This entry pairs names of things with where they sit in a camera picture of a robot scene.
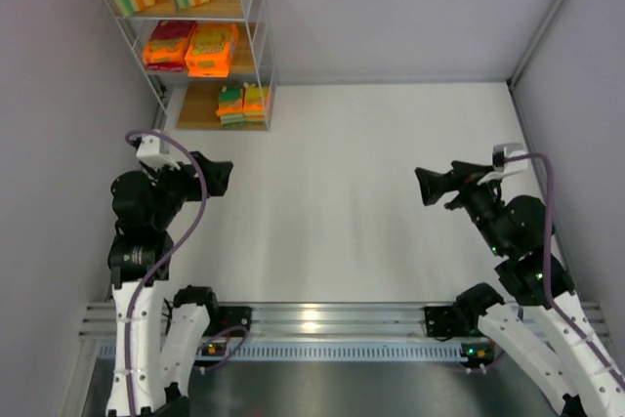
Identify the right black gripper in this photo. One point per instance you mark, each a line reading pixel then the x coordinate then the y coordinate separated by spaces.
pixel 456 186

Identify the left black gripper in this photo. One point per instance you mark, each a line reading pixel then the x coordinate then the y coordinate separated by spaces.
pixel 196 178

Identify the slim orange sponge box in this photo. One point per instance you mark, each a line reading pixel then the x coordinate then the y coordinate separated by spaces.
pixel 230 106

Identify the orange box with barcode label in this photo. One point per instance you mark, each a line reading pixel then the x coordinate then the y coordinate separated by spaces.
pixel 255 105

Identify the pink sponge orange box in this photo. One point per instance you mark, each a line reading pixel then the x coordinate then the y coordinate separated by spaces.
pixel 166 47

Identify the yellow smiley sponge orange box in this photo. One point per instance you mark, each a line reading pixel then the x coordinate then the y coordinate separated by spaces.
pixel 211 49

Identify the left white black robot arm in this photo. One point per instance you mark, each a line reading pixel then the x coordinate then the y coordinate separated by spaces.
pixel 152 368

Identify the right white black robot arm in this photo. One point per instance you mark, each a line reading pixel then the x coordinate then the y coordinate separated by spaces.
pixel 546 331

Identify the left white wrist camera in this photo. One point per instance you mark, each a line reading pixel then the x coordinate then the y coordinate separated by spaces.
pixel 154 153

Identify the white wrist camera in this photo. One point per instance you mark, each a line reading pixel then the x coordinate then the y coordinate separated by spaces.
pixel 507 160
pixel 154 153

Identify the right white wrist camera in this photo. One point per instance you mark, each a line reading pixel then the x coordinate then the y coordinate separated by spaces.
pixel 507 160

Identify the aluminium mounting rail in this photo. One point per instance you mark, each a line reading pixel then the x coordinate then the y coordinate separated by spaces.
pixel 314 320

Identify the white wire wooden shelf unit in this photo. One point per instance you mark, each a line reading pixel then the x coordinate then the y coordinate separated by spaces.
pixel 191 103

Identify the grey slotted cable duct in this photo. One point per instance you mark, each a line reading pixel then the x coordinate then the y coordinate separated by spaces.
pixel 301 351

